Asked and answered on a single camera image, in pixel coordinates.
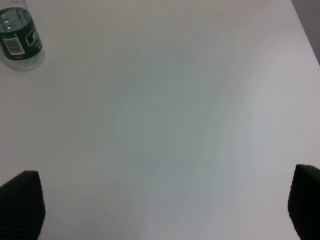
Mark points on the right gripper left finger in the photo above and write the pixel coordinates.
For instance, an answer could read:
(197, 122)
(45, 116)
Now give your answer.
(22, 207)

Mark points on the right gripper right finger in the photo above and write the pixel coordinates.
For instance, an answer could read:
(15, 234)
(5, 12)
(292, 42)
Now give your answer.
(304, 202)

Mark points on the clear bottle green label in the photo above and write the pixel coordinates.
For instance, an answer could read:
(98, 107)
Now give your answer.
(19, 39)

